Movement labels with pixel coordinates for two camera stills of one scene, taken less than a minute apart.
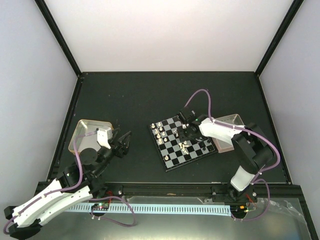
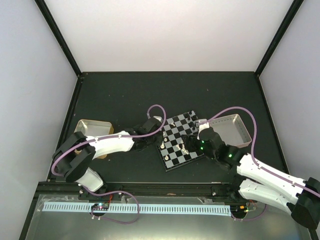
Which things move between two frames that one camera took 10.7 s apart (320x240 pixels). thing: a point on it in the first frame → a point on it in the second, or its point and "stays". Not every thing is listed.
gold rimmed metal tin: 90,140 stays
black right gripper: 196,136 → 189,144
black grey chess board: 173,151 stays
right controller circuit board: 239,209 stays
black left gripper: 122,148 → 159,141
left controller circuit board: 105,206 stays
